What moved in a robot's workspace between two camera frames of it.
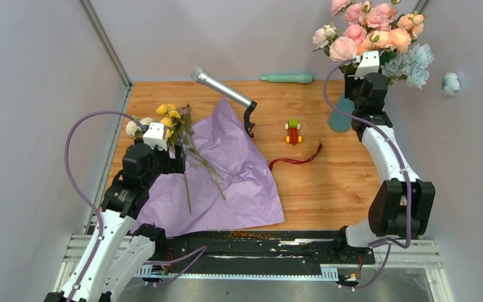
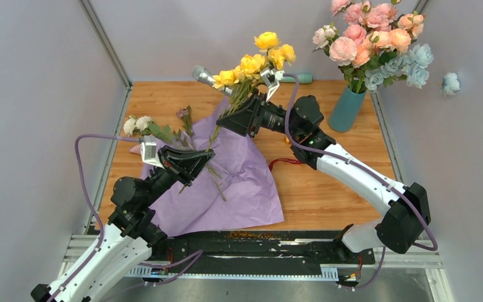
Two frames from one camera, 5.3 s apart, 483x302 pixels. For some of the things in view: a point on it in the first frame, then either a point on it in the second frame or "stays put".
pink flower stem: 337,5 stays put
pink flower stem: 381,17 stays put
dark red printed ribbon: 297,162 stays put
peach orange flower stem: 409,27 stays put
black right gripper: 350,82 → 246,119
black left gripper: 173,165 → 180,162
